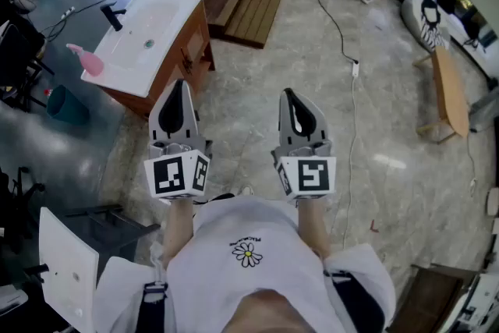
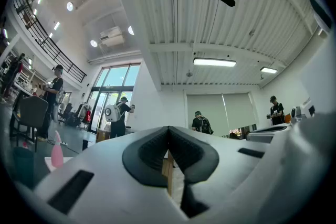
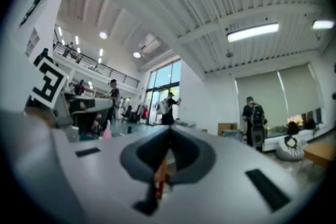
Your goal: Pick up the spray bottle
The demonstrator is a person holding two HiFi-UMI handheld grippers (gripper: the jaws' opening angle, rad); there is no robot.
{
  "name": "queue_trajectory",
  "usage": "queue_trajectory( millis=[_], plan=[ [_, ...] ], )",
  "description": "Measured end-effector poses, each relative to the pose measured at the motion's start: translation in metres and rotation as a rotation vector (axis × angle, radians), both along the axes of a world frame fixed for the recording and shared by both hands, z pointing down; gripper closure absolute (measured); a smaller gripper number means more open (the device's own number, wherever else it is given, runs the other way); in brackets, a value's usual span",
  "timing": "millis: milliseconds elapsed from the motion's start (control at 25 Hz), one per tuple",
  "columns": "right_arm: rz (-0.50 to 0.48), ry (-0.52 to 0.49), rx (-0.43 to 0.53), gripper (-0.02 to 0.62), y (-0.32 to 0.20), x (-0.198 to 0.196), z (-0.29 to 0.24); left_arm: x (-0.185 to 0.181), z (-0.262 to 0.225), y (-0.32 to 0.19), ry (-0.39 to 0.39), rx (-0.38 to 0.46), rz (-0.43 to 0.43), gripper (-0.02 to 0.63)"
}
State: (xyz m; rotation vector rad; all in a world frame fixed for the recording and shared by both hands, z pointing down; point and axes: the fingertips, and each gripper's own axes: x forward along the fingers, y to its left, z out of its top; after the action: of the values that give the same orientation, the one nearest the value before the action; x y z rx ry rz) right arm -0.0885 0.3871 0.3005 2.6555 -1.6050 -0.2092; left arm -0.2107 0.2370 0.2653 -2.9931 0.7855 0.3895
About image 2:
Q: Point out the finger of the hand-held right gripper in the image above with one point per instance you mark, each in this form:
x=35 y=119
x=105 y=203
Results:
x=299 y=165
x=262 y=136

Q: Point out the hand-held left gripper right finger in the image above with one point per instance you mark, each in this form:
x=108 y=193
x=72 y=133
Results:
x=231 y=173

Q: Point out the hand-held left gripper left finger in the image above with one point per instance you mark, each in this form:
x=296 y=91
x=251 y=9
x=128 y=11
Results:
x=105 y=178

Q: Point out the pink spray bottle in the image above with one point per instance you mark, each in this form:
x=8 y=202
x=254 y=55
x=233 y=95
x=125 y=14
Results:
x=57 y=154

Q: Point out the grey roller blind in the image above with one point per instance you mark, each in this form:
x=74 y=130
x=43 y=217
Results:
x=206 y=110
x=240 y=110

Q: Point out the cardboard box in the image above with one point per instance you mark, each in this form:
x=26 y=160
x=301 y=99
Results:
x=102 y=135

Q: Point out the white round backpack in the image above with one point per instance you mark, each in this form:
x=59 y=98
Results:
x=111 y=112

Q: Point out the short ceiling lamp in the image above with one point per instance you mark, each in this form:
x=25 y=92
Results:
x=268 y=70

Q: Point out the black office chair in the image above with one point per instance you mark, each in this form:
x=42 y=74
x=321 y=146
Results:
x=67 y=112

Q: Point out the glass entrance door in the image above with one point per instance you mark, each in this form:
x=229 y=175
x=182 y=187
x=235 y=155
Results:
x=113 y=91

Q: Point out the long ceiling lamp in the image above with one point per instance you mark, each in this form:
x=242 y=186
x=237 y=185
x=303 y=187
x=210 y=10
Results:
x=214 y=62

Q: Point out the grey chair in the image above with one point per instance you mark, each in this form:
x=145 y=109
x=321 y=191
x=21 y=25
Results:
x=32 y=112

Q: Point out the round ceiling light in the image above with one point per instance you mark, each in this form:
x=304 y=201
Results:
x=69 y=6
x=93 y=43
x=131 y=30

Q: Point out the black balcony railing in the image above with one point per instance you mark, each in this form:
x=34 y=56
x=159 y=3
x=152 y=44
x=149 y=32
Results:
x=52 y=47

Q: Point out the white ceiling air conditioner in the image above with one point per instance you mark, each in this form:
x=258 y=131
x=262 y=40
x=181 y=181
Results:
x=112 y=36

